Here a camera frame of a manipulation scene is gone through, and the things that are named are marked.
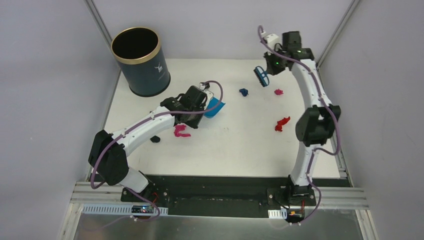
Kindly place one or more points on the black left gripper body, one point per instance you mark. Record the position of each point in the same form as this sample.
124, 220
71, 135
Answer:
201, 108

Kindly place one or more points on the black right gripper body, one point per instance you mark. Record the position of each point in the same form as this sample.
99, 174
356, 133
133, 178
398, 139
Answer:
277, 62

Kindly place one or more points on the blue hand brush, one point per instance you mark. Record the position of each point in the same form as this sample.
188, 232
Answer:
262, 76

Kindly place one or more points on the blue dustpan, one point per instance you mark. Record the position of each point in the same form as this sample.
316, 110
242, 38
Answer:
214, 107

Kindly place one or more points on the dark blue paper scrap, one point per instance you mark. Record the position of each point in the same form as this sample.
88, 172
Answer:
244, 92

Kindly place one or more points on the large red paper scrap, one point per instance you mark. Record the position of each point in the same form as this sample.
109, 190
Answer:
281, 123

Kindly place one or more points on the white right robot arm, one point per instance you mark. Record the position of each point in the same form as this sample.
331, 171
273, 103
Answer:
319, 122

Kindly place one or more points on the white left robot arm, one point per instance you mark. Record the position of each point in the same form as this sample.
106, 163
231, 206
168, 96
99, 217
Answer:
109, 151

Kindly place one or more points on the pink paper scrap right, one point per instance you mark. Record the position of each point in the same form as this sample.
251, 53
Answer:
278, 92

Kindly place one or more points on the magenta paper scrap left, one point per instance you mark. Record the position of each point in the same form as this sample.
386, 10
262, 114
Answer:
179, 131

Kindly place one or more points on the long black paper scrap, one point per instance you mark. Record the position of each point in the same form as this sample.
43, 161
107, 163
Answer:
155, 139

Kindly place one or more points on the dark blue gold-rimmed bin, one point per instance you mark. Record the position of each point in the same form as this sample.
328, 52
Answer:
138, 52

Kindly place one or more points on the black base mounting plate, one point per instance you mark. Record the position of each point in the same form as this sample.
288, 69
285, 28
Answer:
224, 196

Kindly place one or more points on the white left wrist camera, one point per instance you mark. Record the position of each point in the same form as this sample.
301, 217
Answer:
204, 86

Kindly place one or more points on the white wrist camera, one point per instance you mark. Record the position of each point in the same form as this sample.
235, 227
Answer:
272, 40
204, 86

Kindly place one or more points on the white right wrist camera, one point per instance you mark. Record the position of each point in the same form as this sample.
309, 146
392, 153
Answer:
272, 40

